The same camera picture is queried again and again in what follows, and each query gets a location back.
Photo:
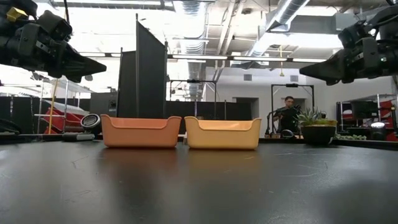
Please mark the black divider wall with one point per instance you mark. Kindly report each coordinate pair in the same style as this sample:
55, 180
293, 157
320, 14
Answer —
217, 109

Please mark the red storage bin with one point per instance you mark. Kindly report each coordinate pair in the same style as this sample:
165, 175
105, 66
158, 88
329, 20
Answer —
62, 124

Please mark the person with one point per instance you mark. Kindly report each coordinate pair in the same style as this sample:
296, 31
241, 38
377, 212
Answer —
289, 102

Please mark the yellow plastic bin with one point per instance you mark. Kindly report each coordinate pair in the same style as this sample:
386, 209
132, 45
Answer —
222, 140

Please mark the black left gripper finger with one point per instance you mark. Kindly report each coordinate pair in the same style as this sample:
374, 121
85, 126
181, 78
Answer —
77, 65
77, 79

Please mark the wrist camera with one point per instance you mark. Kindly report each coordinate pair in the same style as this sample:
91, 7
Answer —
351, 32
54, 26

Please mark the orange plastic bin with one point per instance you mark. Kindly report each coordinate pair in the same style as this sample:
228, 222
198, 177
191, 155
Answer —
140, 137

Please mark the black partition panel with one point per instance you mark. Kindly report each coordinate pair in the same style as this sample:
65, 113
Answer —
149, 77

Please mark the metal shelf with red bins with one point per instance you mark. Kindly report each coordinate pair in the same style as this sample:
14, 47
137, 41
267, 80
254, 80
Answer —
388, 115

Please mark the silver ceiling duct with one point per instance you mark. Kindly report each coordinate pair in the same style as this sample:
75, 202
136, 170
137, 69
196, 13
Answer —
286, 12

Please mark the green trailing succulent strand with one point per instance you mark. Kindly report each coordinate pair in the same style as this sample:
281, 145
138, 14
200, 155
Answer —
351, 137

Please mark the black camera gantry frame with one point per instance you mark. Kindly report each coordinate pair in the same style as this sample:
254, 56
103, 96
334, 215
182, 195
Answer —
192, 81
292, 85

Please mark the overhead LED light bar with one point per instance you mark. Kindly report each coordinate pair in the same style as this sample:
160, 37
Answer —
258, 58

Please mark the yellow tag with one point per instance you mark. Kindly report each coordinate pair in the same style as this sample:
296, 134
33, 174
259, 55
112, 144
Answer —
15, 14

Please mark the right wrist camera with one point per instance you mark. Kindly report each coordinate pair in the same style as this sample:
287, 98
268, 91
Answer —
351, 32

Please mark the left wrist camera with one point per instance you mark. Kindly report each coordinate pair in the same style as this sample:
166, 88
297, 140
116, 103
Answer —
54, 26

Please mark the corrugated ceiling duct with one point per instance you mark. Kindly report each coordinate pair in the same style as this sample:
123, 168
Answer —
194, 74

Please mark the succulent plant in black pot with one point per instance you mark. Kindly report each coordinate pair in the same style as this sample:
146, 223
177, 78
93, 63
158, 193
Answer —
318, 135

